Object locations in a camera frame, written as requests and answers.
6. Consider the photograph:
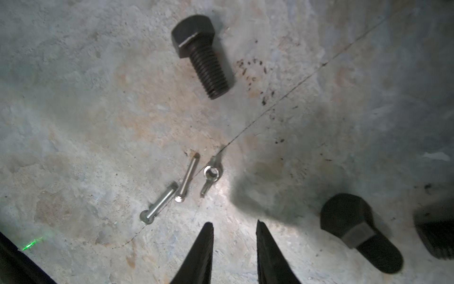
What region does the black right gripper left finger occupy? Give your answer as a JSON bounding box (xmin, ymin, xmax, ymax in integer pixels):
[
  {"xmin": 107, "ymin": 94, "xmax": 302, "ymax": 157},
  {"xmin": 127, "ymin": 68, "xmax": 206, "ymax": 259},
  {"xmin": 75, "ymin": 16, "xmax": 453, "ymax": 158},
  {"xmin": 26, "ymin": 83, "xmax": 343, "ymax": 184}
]
[{"xmin": 170, "ymin": 222, "xmax": 214, "ymax": 284}]

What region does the silver wing nut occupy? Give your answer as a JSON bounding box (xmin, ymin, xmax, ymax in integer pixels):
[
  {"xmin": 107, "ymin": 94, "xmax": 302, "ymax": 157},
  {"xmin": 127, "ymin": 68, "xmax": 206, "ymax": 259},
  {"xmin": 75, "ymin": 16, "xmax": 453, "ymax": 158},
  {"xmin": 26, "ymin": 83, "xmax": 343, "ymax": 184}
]
[{"xmin": 200, "ymin": 156, "xmax": 223, "ymax": 198}]

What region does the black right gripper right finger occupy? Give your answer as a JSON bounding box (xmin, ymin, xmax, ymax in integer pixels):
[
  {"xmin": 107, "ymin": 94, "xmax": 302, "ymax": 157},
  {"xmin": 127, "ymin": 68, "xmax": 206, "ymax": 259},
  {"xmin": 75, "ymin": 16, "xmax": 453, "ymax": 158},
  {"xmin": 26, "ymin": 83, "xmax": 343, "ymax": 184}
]
[{"xmin": 256, "ymin": 220, "xmax": 301, "ymax": 284}]

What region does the short silver screw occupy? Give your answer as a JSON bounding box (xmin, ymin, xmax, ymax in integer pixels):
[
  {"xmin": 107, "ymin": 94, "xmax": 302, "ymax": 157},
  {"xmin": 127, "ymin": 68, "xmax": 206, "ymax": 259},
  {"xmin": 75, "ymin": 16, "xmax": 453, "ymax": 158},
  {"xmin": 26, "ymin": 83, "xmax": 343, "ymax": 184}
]
[{"xmin": 175, "ymin": 153, "xmax": 201, "ymax": 203}]

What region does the black hex bolt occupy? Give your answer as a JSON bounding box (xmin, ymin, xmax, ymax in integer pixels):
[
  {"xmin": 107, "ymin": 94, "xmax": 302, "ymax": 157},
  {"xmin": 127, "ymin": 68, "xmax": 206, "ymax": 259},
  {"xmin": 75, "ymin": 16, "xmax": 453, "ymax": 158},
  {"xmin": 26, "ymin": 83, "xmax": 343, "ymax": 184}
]
[
  {"xmin": 413, "ymin": 201, "xmax": 454, "ymax": 260},
  {"xmin": 171, "ymin": 15, "xmax": 229, "ymax": 100}
]

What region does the black bolt pair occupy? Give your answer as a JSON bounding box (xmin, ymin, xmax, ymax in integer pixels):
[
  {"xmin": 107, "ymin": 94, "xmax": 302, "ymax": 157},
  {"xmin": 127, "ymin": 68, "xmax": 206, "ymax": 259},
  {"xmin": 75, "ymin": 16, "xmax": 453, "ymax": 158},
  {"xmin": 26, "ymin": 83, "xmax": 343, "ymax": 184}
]
[{"xmin": 320, "ymin": 193, "xmax": 404, "ymax": 274}]

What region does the silver long screw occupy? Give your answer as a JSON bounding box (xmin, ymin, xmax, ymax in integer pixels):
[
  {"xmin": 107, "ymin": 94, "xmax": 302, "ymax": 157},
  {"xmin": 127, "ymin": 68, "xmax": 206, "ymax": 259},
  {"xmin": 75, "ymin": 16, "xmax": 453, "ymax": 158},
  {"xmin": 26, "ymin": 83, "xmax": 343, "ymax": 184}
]
[{"xmin": 140, "ymin": 182, "xmax": 179, "ymax": 225}]

